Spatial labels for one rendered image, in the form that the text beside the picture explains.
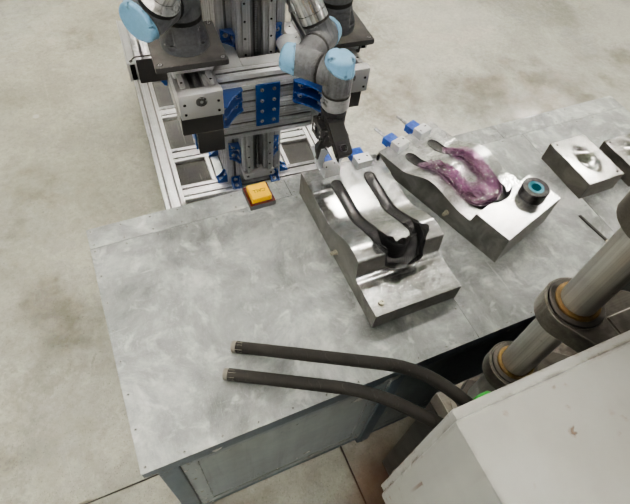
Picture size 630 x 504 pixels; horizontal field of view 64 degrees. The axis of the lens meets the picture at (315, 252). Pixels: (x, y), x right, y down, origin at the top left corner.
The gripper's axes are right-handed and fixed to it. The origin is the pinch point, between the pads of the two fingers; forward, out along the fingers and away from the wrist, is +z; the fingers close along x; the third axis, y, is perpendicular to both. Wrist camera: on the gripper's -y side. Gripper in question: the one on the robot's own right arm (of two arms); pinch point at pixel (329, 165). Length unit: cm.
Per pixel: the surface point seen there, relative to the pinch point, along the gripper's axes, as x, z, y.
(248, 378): 43, 8, -50
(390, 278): -0.8, 5.1, -39.0
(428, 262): -13.2, 5.1, -38.1
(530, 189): -50, -3, -31
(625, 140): -107, 5, -18
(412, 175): -25.1, 4.3, -8.4
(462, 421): 31, -56, -87
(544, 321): -1, -35, -75
